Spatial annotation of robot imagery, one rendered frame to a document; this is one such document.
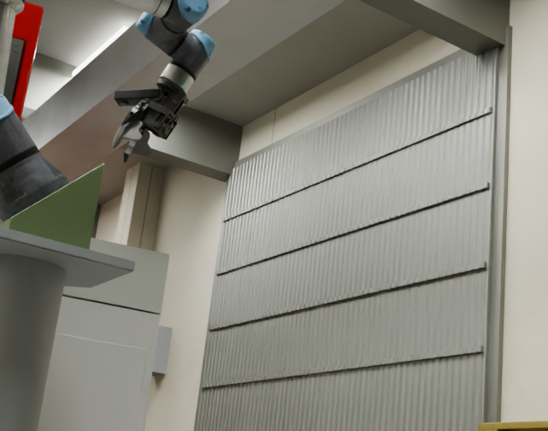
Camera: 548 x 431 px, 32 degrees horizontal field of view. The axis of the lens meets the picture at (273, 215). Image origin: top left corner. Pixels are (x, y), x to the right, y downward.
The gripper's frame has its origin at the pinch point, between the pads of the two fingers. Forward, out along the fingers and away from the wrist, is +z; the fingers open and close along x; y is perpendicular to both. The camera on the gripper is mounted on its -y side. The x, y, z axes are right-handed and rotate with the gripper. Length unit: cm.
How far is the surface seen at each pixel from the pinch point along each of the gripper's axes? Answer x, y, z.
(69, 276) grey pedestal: -27.0, 21.5, 32.5
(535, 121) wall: 273, 46, -177
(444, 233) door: 315, 28, -111
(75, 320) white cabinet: -0.4, 15.6, 39.1
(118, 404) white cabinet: 6, 33, 50
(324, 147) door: 409, -89, -154
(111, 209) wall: 706, -350, -80
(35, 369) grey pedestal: -36, 31, 51
